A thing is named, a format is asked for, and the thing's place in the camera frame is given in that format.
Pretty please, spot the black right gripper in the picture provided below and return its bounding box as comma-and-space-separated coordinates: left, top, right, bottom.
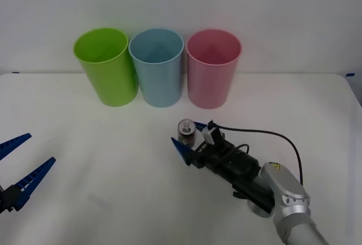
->
170, 119, 260, 183

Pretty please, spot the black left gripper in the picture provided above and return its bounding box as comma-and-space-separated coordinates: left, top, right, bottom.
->
0, 132, 57, 215

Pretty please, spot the pink plastic bin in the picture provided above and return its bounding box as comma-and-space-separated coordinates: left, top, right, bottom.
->
186, 29, 243, 110

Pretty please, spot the pale blue plastic bin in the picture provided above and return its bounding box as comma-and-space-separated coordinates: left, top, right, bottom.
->
128, 28, 185, 108

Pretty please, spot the green plastic bin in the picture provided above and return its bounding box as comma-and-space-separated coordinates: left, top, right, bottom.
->
72, 27, 139, 108

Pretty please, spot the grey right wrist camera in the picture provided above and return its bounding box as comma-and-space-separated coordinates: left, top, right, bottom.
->
201, 127, 225, 147

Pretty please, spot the black camera cable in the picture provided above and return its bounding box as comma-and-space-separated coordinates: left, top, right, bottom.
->
210, 123, 304, 186

